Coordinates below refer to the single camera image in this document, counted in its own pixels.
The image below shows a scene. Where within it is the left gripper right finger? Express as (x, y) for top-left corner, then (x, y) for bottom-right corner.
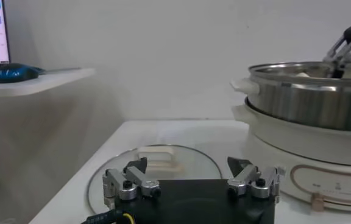
(226, 156), (282, 204)

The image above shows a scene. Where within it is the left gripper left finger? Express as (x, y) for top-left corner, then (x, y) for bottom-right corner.
(102, 156), (161, 211)

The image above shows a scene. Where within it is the glass lid with cream handle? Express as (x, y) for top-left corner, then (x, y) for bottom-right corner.
(87, 144), (224, 215)

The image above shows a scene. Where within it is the stainless steel steamer basket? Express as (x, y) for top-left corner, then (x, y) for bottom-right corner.
(230, 61), (351, 132)

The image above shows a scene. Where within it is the cream electric cooker base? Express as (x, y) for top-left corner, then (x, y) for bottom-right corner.
(230, 97), (351, 212)

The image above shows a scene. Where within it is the white side table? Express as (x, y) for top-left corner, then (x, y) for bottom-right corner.
(0, 67), (96, 98)

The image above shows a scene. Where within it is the blue computer mouse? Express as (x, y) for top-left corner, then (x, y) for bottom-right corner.
(0, 63), (41, 84)

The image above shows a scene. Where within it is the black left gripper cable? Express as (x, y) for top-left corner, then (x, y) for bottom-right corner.
(80, 209), (135, 224)

